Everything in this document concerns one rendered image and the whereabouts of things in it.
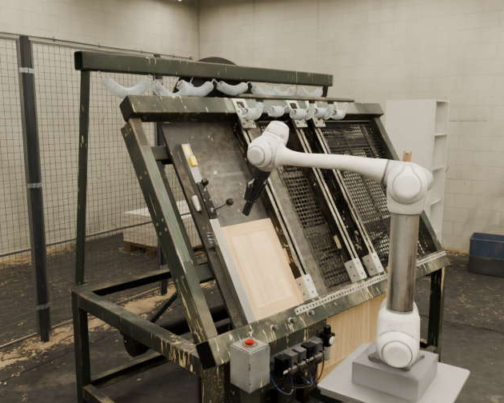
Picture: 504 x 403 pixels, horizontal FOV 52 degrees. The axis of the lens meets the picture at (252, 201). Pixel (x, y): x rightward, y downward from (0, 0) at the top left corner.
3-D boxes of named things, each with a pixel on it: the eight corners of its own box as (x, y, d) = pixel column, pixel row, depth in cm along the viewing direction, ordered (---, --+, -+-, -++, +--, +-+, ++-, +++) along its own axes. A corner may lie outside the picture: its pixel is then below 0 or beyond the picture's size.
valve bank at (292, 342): (281, 407, 228) (281, 357, 224) (258, 394, 238) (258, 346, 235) (346, 369, 263) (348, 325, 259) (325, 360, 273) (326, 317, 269)
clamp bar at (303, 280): (299, 303, 268) (331, 289, 252) (221, 108, 295) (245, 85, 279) (311, 298, 275) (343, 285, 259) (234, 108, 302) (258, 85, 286)
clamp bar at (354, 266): (350, 284, 300) (382, 270, 283) (274, 109, 327) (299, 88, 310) (360, 280, 307) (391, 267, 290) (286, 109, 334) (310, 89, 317)
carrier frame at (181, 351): (216, 529, 232) (214, 358, 219) (78, 408, 330) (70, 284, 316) (440, 367, 383) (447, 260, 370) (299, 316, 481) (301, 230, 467)
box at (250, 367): (249, 396, 204) (249, 353, 201) (230, 385, 213) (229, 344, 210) (270, 385, 212) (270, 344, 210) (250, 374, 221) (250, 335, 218)
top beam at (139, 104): (124, 122, 248) (133, 112, 241) (118, 105, 250) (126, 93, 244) (374, 121, 400) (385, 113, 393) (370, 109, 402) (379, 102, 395)
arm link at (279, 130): (260, 148, 223) (250, 154, 211) (273, 115, 217) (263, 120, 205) (282, 158, 221) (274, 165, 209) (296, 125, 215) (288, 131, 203)
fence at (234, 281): (243, 325, 240) (248, 323, 238) (177, 148, 262) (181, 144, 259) (251, 322, 244) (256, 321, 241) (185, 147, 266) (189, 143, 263)
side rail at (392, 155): (425, 256, 373) (438, 250, 366) (363, 125, 398) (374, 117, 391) (430, 253, 379) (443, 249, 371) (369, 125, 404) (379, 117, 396)
